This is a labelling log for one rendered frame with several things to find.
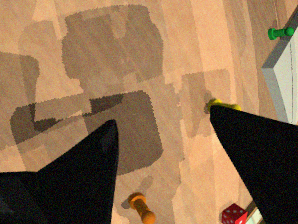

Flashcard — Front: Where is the red die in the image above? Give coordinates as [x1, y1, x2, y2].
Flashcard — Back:
[221, 204, 247, 224]

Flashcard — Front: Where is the green pawn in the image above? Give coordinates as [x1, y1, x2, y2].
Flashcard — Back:
[267, 27, 294, 40]

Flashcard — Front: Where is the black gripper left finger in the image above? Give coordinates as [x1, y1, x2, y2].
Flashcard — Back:
[0, 120, 120, 224]

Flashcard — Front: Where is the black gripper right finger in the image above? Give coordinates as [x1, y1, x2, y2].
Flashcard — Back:
[209, 104, 298, 224]

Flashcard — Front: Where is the orange pawn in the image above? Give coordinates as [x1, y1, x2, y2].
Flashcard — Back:
[128, 193, 156, 224]

